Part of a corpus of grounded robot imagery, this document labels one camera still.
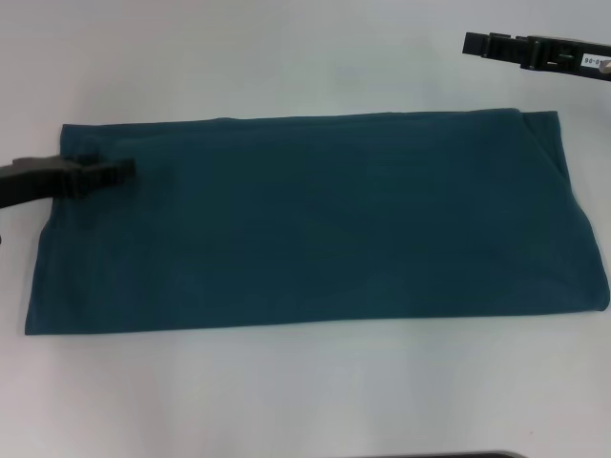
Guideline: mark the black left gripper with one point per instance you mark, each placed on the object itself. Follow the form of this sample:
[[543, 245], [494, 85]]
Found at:
[[28, 179]]

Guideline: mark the blue FREE print t-shirt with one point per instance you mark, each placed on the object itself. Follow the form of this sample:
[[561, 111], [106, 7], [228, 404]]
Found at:
[[310, 224]]

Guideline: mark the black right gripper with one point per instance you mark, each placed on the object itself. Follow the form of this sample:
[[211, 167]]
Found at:
[[573, 57]]

